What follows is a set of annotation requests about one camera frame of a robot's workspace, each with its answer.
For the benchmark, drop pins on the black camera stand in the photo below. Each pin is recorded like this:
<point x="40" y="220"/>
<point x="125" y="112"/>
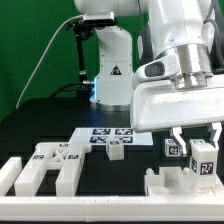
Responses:
<point x="82" y="33"/>

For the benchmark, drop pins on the white chair seat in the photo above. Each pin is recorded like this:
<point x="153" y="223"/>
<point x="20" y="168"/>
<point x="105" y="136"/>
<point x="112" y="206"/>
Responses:
<point x="183" y="182"/>

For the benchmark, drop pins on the white U-shaped fence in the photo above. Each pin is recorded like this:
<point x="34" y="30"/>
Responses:
<point x="99" y="209"/>

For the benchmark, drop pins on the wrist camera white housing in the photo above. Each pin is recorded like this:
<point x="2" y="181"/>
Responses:
<point x="162" y="68"/>

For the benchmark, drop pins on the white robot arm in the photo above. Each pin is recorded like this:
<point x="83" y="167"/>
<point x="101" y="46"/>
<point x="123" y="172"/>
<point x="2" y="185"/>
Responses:
<point x="175" y="88"/>

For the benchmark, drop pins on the white chair back frame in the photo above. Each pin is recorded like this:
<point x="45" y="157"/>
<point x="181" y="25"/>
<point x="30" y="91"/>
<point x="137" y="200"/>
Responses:
<point x="67" y="158"/>

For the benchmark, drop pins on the white tagged cube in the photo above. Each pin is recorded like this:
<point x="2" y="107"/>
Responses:
<point x="196" y="141"/>
<point x="171" y="148"/>

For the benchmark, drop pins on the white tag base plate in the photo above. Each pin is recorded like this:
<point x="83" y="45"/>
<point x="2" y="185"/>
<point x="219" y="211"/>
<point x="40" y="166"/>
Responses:
<point x="98" y="136"/>

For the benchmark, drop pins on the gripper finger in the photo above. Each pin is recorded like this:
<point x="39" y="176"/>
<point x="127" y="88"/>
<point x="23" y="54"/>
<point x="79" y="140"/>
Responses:
<point x="175" y="134"/>
<point x="215" y="130"/>

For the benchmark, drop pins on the grey camera on stand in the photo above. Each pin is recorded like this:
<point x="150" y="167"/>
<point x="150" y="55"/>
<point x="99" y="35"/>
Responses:
<point x="100" y="19"/>

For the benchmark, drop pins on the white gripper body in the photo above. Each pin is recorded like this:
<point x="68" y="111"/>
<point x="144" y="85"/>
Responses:
<point x="157" y="106"/>

